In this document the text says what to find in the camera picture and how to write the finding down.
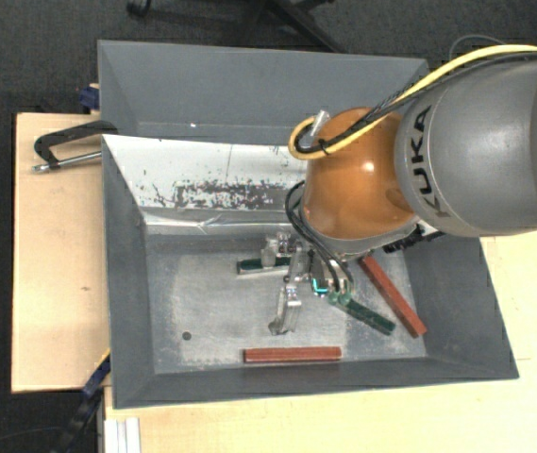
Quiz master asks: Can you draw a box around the red-brown flat block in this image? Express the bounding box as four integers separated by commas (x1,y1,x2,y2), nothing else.
357,254,428,340
242,344,344,364

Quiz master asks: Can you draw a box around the grey metal bin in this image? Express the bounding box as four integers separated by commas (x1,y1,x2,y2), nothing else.
96,39,520,410

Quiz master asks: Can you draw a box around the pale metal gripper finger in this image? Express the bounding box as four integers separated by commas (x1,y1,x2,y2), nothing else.
260,232,295,270
267,284,304,337

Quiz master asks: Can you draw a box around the dark green flat block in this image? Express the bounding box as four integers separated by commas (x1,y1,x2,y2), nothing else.
236,257,293,276
342,296,397,337

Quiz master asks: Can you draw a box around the pale brown flat board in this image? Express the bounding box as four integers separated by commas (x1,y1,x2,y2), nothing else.
10,111,111,394

